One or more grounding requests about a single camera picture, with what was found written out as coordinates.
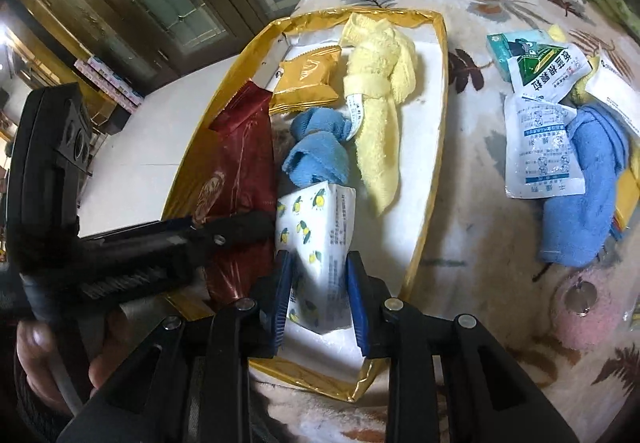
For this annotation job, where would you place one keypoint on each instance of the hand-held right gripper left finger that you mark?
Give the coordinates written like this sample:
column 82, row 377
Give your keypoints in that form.
column 280, row 303

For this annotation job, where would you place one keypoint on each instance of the yellow packet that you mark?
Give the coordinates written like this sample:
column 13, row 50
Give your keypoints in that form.
column 629, row 193

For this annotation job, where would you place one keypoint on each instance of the person's left hand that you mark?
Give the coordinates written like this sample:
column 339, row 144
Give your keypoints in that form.
column 35, row 358

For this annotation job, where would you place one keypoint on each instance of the stack of pink white boxes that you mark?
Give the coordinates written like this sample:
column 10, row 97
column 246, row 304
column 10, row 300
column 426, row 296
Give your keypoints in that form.
column 107, row 80

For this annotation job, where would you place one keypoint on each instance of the small yellow cloth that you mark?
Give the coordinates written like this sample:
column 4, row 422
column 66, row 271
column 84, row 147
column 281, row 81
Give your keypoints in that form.
column 557, row 33

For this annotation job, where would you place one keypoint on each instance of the green white medicine sachet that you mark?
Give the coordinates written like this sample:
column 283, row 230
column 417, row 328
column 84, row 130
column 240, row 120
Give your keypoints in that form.
column 545, row 73

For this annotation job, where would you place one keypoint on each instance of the white square packet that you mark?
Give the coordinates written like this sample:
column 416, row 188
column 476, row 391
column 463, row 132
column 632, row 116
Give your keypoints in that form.
column 615, row 83

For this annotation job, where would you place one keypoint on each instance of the large blue towel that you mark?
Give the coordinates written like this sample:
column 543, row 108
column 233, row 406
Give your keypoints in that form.
column 585, row 183

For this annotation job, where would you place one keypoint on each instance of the leaf print blanket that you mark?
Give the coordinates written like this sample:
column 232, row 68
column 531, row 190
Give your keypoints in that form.
column 475, row 248

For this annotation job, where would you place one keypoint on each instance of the pink plush toy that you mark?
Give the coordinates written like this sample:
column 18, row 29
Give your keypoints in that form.
column 600, row 323

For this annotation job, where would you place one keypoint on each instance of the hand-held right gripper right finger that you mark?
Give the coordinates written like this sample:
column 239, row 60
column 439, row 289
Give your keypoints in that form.
column 357, row 303

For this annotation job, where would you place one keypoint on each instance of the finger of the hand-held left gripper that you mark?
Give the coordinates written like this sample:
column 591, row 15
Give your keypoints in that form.
column 235, row 228

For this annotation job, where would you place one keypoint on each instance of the white box with yellow rim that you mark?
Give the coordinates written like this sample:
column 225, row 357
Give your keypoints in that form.
column 425, row 148

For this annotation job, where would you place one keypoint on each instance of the white sachet with blue print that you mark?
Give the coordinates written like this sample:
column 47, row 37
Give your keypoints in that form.
column 542, row 148

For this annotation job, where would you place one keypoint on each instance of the small blue towel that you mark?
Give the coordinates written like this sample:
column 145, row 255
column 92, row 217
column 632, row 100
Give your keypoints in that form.
column 315, row 148

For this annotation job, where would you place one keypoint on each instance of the yellow towel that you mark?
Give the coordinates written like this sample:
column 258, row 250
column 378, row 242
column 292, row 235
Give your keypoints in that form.
column 375, row 73

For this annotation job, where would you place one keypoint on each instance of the lemon print tissue pack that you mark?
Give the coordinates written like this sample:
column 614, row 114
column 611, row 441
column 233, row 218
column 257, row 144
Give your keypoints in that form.
column 315, row 223

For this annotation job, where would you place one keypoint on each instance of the teal tissue pack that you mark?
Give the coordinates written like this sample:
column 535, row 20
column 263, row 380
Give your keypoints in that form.
column 500, row 48

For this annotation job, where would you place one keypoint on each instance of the orange snack packet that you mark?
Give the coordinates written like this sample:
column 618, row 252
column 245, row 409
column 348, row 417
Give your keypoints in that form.
column 305, row 78

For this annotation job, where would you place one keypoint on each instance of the dark red foil packet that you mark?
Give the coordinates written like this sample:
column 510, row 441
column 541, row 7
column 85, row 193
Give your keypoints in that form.
column 240, row 163

